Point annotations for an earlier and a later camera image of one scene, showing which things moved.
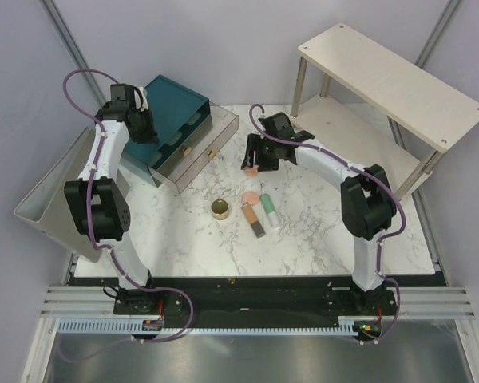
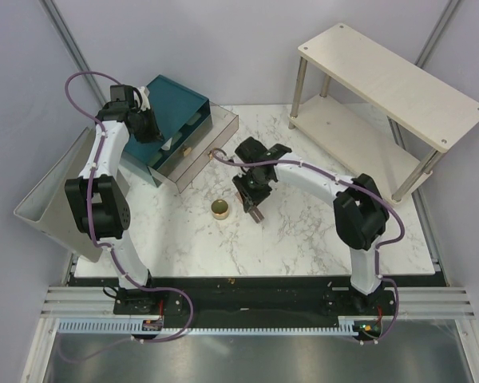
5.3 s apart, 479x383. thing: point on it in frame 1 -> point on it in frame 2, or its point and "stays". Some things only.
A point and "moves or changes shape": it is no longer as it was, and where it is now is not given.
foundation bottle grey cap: [250, 212] moves or changes shape
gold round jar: [219, 209] stays
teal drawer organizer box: [180, 116] stays
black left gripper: [151, 136] stays
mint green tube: [270, 210] -> [167, 144]
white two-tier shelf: [370, 106] stays
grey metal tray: [46, 208] stays
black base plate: [256, 296] stays
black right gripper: [255, 144] -> [250, 198]
